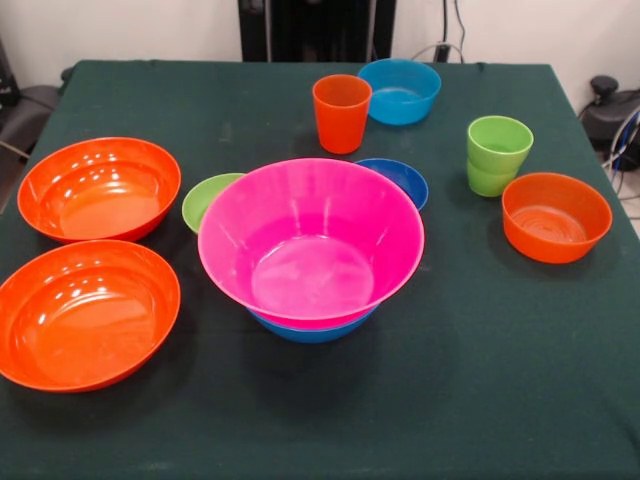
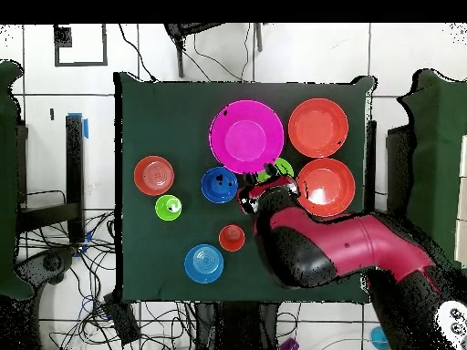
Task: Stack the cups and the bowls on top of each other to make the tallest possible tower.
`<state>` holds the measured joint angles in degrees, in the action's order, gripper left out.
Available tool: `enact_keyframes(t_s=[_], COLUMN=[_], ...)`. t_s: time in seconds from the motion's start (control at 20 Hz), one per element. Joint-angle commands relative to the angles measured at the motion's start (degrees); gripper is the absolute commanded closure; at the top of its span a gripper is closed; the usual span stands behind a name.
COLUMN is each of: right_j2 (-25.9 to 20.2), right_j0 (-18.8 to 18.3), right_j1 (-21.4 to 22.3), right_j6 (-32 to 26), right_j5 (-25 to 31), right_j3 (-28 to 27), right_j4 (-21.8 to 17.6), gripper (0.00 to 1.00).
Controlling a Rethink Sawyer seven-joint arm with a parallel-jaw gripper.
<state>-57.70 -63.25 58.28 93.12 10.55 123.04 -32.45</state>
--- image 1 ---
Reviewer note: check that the large pink bowl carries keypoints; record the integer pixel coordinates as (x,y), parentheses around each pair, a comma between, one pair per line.
(310,210)

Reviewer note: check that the large light blue bowl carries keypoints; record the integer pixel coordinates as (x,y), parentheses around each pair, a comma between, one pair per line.
(310,336)

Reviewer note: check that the dark blue bowl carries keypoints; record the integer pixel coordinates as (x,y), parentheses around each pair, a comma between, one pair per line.
(405,180)

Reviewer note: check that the orange cup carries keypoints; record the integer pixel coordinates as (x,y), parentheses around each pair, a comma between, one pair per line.
(340,125)

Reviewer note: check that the green bowl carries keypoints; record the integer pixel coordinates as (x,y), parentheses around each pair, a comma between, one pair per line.
(202,200)

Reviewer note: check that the small light blue bowl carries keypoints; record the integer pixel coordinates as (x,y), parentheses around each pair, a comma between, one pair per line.
(400,107)

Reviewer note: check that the green cup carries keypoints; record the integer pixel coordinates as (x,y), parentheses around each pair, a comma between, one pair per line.
(492,170)

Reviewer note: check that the dark green table cloth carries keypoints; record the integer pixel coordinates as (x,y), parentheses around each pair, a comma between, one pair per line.
(475,400)

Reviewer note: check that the large orange bowl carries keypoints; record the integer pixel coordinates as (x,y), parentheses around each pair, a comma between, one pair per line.
(100,200)
(85,325)

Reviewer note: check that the small orange bowl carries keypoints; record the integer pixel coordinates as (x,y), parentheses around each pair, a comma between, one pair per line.
(555,240)

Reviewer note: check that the grey pedestal foot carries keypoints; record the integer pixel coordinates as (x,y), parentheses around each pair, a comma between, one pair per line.
(25,115)
(607,112)

